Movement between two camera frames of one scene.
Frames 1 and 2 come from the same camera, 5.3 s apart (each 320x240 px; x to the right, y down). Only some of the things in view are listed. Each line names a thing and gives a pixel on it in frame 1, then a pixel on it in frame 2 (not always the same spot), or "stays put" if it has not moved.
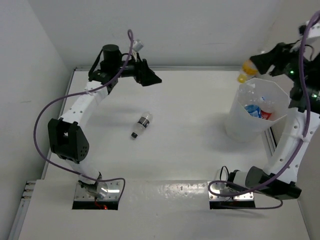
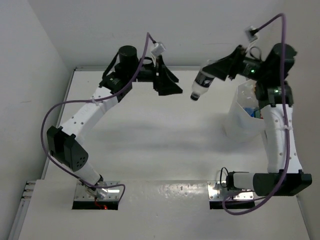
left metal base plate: [114, 190] stays put
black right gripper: [280, 52] → [230, 65]
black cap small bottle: [143, 123] → [202, 83]
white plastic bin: [261, 104] stays put
